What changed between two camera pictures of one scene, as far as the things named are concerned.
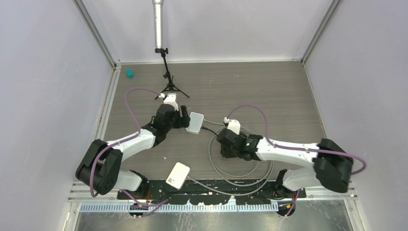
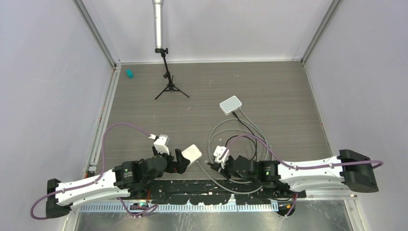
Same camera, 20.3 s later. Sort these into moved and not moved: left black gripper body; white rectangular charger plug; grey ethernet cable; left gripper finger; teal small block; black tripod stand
Moved: white rectangular charger plug; left gripper finger; left black gripper body; grey ethernet cable
Not moved: teal small block; black tripod stand
